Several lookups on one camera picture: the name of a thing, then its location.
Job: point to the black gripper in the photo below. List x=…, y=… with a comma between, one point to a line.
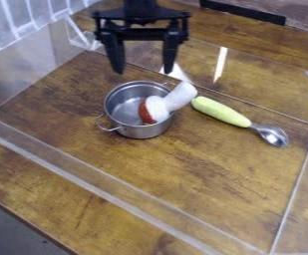
x=141, y=24

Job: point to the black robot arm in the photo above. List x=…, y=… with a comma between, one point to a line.
x=141, y=5

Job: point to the silver metal pot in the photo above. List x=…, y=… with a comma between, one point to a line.
x=121, y=117

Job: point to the clear acrylic enclosure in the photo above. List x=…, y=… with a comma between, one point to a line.
x=159, y=162

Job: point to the black bar in background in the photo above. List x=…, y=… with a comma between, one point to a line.
x=244, y=12

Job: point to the white red plush mushroom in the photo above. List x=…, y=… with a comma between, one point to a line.
x=155, y=108

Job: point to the green handled metal spoon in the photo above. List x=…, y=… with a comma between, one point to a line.
x=214, y=109

